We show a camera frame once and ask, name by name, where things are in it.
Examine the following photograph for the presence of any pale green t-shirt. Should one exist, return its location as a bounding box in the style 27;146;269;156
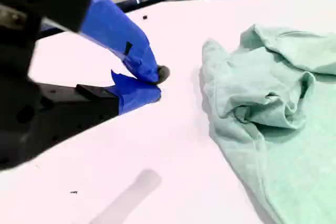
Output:
201;23;336;224

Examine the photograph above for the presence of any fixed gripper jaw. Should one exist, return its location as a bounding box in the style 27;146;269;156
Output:
34;69;162;146

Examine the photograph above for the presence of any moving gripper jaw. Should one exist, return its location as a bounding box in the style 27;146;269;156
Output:
0;0;171;85

